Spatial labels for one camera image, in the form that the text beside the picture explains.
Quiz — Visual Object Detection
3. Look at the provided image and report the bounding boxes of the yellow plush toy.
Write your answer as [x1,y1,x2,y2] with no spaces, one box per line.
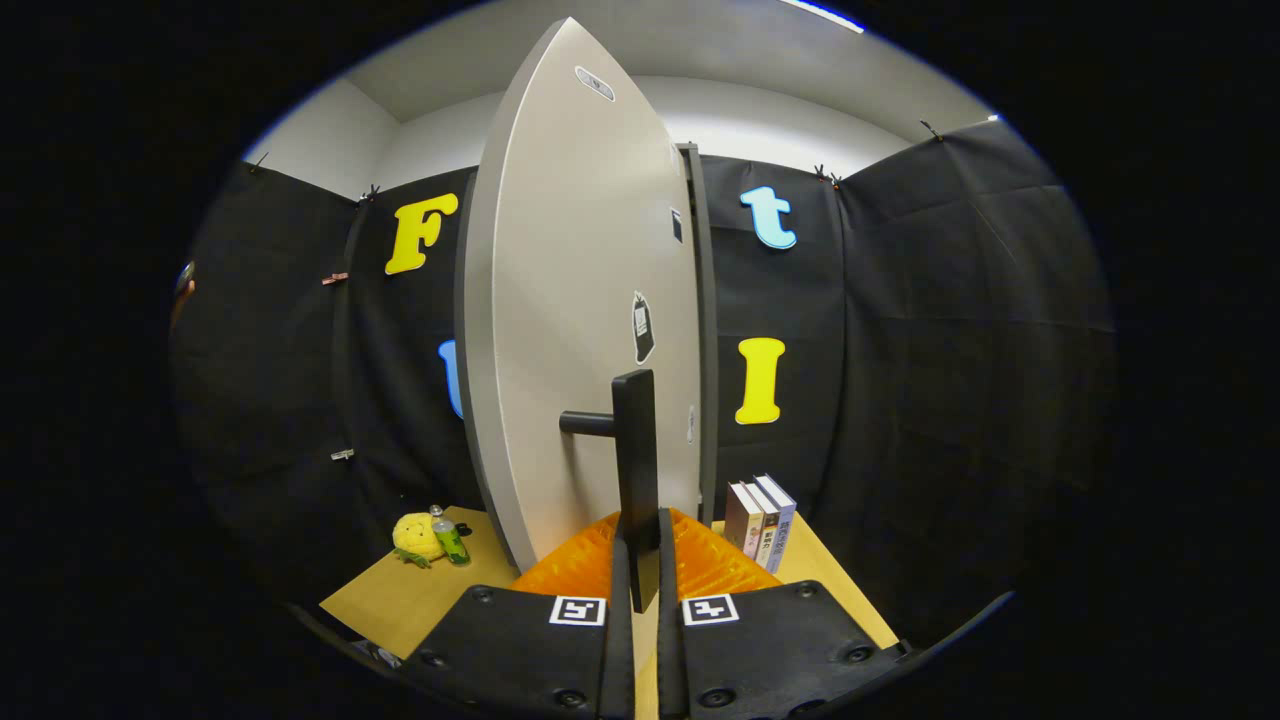
[392,512,447,569]

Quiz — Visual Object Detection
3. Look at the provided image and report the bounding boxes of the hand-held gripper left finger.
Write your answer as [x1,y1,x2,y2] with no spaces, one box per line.
[400,510,637,720]

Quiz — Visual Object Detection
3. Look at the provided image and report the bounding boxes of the beige shoe cabinet door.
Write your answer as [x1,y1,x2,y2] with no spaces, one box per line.
[455,18,703,613]

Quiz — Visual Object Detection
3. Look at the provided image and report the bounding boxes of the dark grey shoe cabinet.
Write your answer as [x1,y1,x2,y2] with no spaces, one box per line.
[678,142,721,527]

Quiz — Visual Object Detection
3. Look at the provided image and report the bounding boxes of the black backdrop cloth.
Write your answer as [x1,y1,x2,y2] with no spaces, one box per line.
[170,118,1116,641]

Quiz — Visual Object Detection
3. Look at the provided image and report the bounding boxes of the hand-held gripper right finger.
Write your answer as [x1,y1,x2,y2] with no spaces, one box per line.
[655,507,907,720]

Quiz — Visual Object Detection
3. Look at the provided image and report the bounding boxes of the green label plastic bottle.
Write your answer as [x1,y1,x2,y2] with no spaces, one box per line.
[430,505,471,567]

